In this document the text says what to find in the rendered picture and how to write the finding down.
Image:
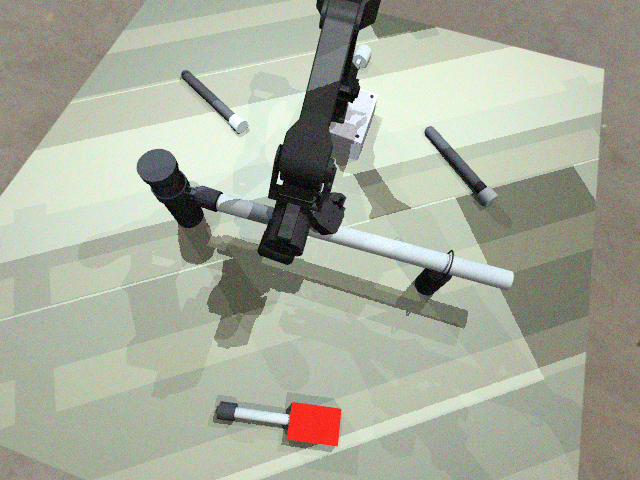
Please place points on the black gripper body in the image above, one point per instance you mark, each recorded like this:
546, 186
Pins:
266, 252

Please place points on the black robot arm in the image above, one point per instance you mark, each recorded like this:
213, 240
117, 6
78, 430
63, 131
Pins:
304, 158

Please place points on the black post with cap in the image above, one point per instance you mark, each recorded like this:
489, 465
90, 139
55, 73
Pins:
159, 168

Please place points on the black cylinder with grey end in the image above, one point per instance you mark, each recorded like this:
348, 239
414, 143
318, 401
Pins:
486, 194
238, 123

